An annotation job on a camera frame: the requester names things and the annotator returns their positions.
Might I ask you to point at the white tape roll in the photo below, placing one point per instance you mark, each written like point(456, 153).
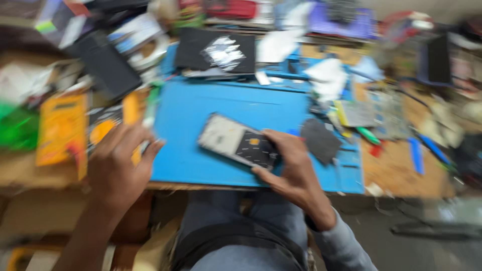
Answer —
point(150, 52)

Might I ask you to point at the blue plastic pry tool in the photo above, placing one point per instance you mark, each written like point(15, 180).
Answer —
point(415, 154)
point(435, 148)

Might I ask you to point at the black rectangular box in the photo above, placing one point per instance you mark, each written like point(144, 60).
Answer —
point(103, 66)

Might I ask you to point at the yellow multimeter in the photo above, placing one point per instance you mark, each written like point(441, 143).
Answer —
point(63, 130)

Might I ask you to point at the dark grey foam piece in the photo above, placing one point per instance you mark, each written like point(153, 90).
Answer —
point(320, 141)

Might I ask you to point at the person's grey trousers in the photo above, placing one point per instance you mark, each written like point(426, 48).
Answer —
point(241, 233)

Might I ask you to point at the blue silicone repair mat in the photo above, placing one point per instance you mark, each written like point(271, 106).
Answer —
point(244, 124)

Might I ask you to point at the white crumpled tissue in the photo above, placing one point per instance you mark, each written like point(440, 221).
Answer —
point(327, 77)

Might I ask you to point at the yellow edged circuit board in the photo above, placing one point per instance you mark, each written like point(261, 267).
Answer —
point(354, 113)

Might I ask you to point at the green marker pen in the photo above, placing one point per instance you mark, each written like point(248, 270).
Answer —
point(368, 135)

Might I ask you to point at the smartphone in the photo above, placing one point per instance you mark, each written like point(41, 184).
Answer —
point(238, 142)

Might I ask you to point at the person's left fingers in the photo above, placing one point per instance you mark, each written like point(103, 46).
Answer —
point(145, 141)

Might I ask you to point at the person's left hand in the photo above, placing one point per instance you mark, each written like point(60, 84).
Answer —
point(115, 173)

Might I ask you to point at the black square pad with foil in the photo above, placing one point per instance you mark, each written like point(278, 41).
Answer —
point(215, 51)

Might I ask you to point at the black phone with blue frame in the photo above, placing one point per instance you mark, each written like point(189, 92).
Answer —
point(436, 60)

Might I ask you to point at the purple plastic basket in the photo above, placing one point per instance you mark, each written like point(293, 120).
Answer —
point(340, 20)

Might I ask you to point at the green plastic bag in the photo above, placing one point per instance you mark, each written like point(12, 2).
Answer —
point(17, 128)

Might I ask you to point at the person's right hand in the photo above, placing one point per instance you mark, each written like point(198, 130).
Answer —
point(295, 171)

